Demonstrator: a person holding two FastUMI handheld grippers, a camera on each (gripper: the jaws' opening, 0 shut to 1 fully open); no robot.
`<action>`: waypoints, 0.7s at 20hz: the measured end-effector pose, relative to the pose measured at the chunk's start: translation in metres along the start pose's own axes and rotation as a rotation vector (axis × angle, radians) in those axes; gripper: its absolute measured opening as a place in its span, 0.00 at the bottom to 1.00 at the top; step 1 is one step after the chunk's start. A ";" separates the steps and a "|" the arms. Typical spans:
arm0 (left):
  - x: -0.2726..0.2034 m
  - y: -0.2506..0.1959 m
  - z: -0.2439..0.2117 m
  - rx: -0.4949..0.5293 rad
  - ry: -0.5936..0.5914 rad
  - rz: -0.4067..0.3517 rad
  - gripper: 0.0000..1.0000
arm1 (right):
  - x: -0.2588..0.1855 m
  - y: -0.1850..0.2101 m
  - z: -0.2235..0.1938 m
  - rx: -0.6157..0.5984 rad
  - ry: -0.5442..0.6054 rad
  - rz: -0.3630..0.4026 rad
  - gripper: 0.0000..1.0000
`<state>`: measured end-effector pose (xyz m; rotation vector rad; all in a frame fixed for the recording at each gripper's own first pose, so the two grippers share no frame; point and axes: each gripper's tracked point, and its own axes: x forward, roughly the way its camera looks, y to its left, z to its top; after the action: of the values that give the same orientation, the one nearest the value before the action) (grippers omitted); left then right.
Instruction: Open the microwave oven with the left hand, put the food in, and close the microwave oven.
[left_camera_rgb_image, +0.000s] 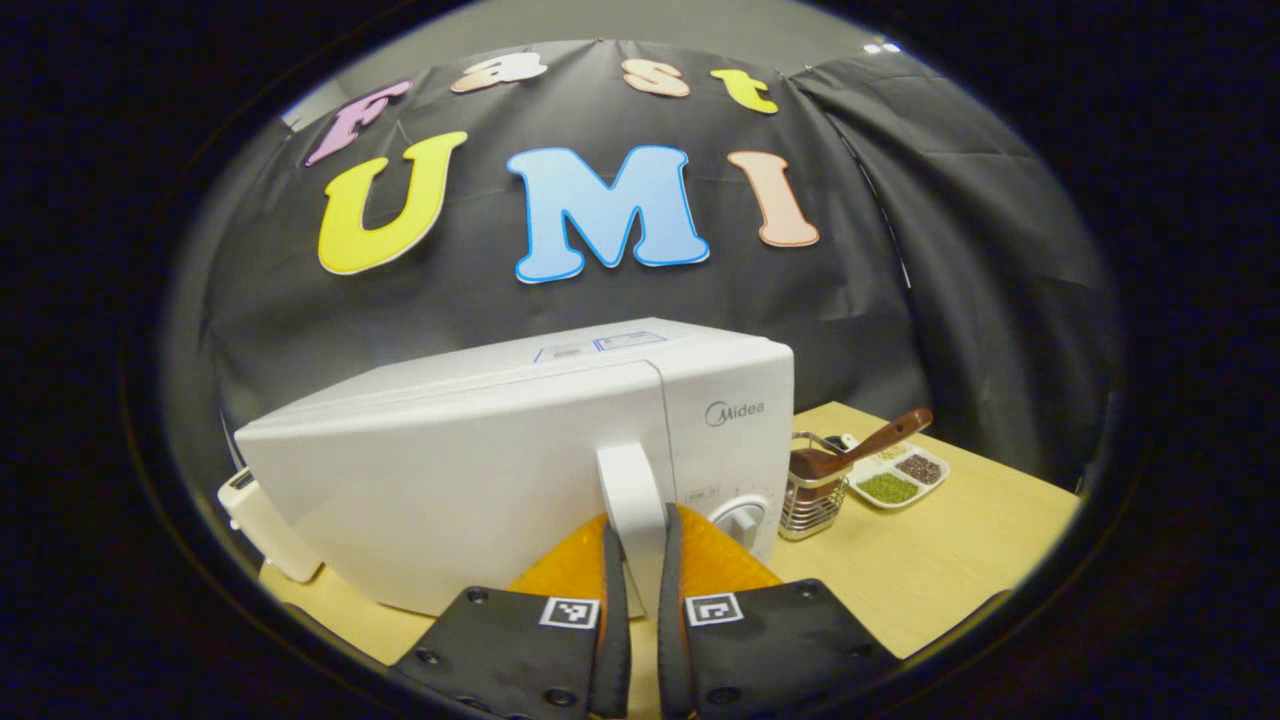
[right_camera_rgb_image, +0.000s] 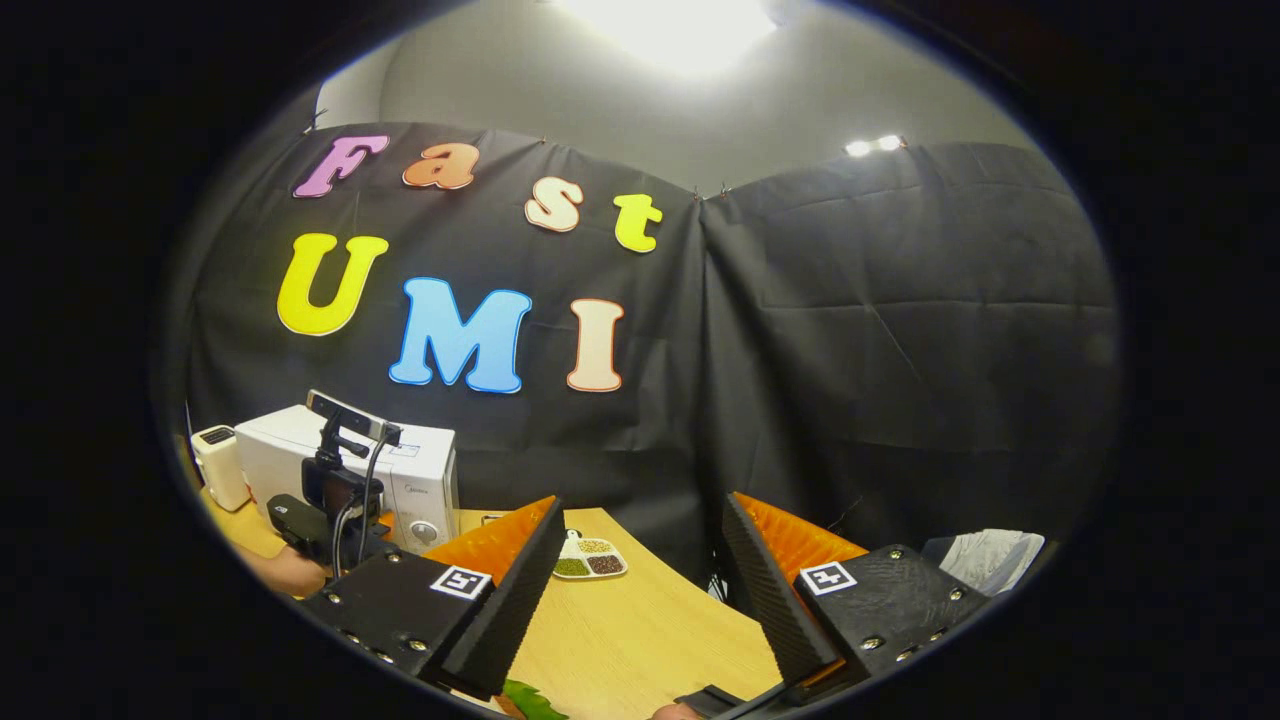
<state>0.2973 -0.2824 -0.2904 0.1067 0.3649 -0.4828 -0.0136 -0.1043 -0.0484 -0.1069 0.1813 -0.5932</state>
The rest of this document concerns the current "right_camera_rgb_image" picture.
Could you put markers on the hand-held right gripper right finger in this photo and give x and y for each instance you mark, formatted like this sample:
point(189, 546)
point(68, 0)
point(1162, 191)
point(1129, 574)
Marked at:
point(780, 620)

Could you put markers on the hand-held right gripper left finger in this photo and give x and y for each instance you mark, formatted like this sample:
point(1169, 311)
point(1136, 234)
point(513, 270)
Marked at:
point(495, 630)

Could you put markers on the white microwave oven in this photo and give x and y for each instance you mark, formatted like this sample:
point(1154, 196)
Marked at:
point(420, 480)

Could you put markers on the white toaster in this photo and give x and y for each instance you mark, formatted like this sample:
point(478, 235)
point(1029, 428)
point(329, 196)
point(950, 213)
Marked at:
point(220, 465)

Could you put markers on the white divided seasoning tray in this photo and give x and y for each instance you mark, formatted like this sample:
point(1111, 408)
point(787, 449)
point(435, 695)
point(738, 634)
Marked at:
point(590, 560)

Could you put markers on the white crumpled cloth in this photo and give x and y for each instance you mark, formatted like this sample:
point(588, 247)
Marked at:
point(990, 555)

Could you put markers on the black backdrop cloth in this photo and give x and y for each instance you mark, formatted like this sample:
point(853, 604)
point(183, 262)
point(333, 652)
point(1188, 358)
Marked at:
point(850, 350)

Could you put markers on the small ceiling light panel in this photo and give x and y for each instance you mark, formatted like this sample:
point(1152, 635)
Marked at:
point(875, 145)

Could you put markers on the large ceiling light panel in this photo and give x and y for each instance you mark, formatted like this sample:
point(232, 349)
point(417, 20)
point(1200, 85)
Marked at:
point(680, 30)

